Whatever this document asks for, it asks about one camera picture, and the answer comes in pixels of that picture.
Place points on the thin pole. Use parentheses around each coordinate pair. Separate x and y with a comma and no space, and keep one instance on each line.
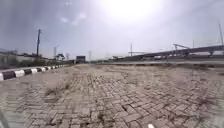
(220,33)
(131,50)

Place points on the grey brick paving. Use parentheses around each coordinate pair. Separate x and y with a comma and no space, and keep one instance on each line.
(116,93)

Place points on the dark boxy building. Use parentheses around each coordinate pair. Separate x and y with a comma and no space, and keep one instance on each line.
(80,59)

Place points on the pale grey road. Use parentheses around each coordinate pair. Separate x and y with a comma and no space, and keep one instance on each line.
(166,62)

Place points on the robot's own part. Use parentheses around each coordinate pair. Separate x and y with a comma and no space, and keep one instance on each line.
(150,126)

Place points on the long elevated road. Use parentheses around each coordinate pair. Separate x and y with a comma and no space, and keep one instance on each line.
(186,51)

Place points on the dark wooden utility pole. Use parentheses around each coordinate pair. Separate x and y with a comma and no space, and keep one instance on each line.
(38,41)

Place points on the black and white kerb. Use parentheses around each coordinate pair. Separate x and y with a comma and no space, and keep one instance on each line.
(19,73)

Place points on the long grey wall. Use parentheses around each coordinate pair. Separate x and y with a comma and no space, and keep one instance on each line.
(20,60)

